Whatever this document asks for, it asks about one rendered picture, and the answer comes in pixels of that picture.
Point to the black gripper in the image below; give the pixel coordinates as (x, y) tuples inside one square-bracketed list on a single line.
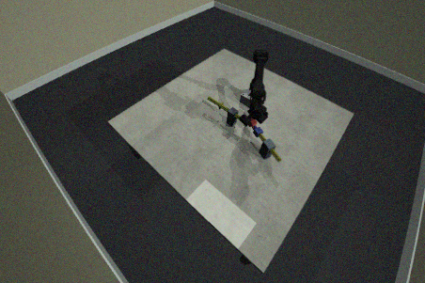
[(247, 119)]

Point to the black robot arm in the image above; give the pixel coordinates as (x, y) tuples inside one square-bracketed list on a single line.
[(257, 87)]

